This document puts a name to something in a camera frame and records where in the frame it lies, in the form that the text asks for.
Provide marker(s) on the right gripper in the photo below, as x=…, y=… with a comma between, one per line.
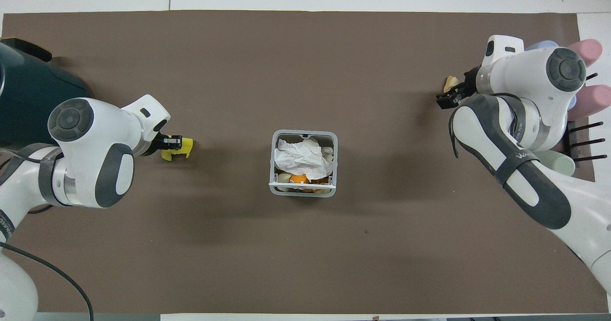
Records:
x=470, y=80

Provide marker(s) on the white crumpled paper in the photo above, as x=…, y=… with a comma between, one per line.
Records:
x=300, y=159

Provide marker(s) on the yellow trash piece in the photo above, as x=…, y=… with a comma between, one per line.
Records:
x=185, y=147

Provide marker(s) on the small grey trash bin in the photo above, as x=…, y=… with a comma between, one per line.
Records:
x=274, y=168

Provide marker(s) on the orange peel piece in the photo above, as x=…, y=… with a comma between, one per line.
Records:
x=299, y=179

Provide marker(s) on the beige trash piece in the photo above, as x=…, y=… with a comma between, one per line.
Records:
x=451, y=82

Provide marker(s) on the light green plastic cup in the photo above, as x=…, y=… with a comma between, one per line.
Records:
x=558, y=161

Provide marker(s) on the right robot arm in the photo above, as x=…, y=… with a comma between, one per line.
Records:
x=525, y=116

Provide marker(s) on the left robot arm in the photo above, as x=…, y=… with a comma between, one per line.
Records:
x=90, y=139

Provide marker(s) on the black cup rack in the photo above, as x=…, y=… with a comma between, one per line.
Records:
x=584, y=142

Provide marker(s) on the pink plastic cup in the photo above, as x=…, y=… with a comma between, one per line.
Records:
x=594, y=100
x=588, y=51

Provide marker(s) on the light blue plastic cup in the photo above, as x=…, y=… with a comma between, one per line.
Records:
x=542, y=46

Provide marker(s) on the dark teal plastic container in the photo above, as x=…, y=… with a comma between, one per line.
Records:
x=28, y=92

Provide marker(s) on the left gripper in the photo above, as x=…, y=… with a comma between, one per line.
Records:
x=168, y=142

